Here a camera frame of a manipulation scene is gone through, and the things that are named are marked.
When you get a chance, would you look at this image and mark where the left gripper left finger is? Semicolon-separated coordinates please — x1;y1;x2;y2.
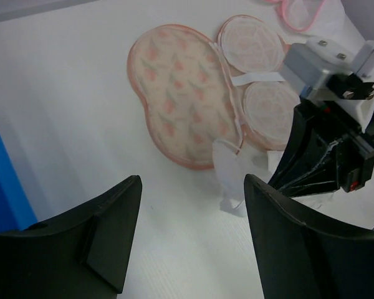
0;175;142;298

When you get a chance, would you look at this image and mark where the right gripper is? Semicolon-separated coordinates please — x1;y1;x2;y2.
269;102;374;197

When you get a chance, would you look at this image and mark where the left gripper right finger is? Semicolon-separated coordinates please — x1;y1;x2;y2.
244;174;374;298

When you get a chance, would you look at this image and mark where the white satin bra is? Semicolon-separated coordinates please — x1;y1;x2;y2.
211;139;331;218

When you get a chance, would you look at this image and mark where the floral orange laundry bag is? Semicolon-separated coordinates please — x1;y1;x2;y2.
127;15;299;170

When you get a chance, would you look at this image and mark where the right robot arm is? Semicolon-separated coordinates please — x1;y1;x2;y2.
269;100;374;197

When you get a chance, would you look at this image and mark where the pink trimmed mesh laundry bag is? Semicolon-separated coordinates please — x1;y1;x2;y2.
266;0;345;36

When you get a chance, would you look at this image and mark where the blue plastic bin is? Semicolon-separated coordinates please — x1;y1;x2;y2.
0;135;37;233

